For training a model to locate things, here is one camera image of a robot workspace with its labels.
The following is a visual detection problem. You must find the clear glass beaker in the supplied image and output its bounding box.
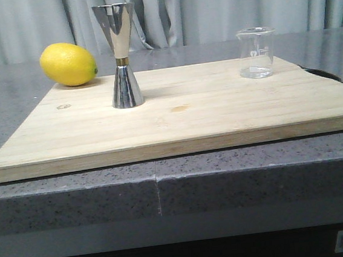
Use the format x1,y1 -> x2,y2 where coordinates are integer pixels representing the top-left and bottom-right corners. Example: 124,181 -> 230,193
236,27 -> 275,79

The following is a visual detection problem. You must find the grey curtain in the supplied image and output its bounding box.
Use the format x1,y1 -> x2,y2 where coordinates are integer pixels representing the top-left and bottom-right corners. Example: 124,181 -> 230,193
0,0 -> 343,65

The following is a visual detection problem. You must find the yellow lemon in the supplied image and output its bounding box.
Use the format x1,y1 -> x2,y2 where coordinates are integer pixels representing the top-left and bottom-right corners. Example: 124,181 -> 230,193
39,42 -> 98,86

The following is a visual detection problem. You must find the wooden cutting board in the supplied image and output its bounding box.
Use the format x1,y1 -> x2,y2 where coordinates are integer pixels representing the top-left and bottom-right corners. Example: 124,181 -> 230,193
0,57 -> 343,183

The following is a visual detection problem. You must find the silver double jigger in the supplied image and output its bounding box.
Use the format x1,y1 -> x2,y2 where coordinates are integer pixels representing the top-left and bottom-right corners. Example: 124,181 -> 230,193
92,2 -> 145,109

